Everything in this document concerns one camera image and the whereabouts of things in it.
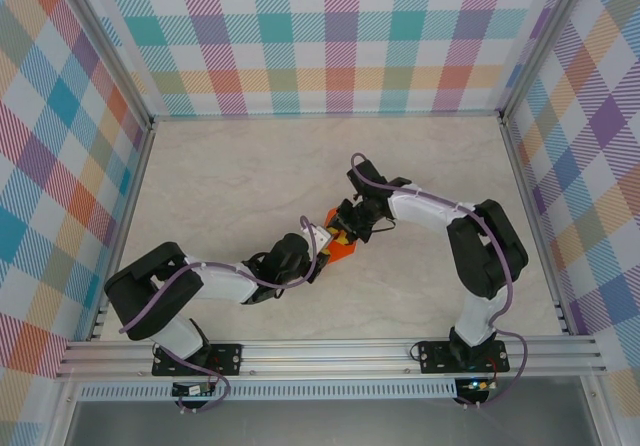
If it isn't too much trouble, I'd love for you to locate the grey metal panel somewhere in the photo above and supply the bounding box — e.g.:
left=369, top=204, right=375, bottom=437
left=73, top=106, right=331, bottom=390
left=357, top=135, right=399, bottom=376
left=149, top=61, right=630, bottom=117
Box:
left=64, top=399, right=601, bottom=446

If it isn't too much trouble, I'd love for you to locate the small black circuit board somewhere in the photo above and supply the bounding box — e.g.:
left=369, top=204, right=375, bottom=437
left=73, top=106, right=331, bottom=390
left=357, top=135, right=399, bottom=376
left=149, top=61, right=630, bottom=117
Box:
left=171, top=383, right=217, bottom=398

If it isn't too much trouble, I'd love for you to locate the long aluminium mounting rail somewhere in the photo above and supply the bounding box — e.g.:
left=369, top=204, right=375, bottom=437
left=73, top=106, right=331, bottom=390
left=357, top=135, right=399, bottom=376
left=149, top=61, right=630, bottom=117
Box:
left=55, top=334, right=609, bottom=380

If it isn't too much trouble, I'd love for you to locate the thin aluminium rear rail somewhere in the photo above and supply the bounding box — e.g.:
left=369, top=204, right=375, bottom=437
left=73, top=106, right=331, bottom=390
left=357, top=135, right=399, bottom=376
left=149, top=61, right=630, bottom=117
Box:
left=149, top=109, right=504, bottom=122

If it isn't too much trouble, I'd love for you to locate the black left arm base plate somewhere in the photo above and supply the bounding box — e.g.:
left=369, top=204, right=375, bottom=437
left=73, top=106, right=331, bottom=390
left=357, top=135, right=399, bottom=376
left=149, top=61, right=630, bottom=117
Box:
left=151, top=341, right=245, bottom=378

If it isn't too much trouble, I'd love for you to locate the slotted grey cable duct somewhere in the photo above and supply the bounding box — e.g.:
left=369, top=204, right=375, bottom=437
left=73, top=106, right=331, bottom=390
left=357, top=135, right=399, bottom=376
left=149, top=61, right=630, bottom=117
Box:
left=78, top=378, right=459, bottom=401

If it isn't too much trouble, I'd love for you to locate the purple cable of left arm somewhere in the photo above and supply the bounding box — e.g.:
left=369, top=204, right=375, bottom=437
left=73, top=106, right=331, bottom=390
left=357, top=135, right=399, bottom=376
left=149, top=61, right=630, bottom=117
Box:
left=118, top=215, right=321, bottom=415

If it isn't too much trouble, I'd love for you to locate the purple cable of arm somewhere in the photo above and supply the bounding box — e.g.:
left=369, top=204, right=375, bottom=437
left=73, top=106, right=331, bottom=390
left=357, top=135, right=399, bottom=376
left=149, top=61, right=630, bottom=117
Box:
left=349, top=152, right=530, bottom=410
left=118, top=215, right=321, bottom=415

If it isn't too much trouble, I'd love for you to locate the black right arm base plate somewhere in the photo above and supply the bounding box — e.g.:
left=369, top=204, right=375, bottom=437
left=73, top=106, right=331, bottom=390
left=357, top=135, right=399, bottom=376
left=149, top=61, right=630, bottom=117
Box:
left=418, top=338, right=511, bottom=375

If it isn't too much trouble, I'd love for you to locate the aluminium side rail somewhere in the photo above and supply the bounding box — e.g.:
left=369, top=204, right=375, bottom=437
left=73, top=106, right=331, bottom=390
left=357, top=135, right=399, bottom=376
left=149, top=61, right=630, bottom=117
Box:
left=85, top=125, right=157, bottom=342
left=499, top=115, right=576, bottom=337

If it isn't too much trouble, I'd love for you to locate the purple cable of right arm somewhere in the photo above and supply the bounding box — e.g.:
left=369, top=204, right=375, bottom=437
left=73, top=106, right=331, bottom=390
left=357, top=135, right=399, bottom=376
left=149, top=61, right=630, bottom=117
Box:
left=349, top=152, right=530, bottom=410

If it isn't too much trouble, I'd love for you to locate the slanted aluminium frame post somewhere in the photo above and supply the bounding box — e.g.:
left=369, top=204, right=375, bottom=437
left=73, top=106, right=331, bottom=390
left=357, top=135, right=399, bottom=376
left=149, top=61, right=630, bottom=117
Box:
left=49, top=0, right=154, bottom=132
left=499, top=0, right=594, bottom=122

